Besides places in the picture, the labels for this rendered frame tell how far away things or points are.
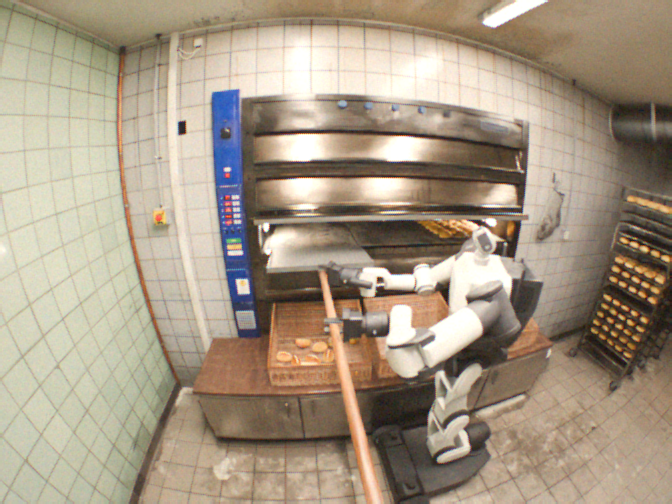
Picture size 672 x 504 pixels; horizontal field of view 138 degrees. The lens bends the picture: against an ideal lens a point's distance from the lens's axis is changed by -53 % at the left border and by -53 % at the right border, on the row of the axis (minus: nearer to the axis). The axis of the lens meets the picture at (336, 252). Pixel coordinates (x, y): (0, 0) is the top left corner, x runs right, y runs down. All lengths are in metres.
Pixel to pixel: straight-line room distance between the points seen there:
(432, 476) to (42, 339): 2.04
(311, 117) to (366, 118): 0.31
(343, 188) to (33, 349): 1.77
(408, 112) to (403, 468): 2.05
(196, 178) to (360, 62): 1.15
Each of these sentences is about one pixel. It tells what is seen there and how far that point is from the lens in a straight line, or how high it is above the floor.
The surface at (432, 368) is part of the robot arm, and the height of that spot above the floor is 1.27.
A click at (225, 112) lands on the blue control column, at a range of 1.63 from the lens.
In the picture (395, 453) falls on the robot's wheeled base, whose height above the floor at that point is 0.19.
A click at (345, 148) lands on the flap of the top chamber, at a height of 1.78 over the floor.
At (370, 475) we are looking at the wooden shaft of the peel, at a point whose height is 1.21.
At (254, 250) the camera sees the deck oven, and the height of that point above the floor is 1.20.
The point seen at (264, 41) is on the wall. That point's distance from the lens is 1.74.
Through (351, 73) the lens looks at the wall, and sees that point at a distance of 1.67.
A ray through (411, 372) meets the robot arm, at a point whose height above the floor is 1.25.
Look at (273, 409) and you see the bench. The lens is 1.68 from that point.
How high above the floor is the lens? 1.73
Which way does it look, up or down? 20 degrees down
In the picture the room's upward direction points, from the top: straight up
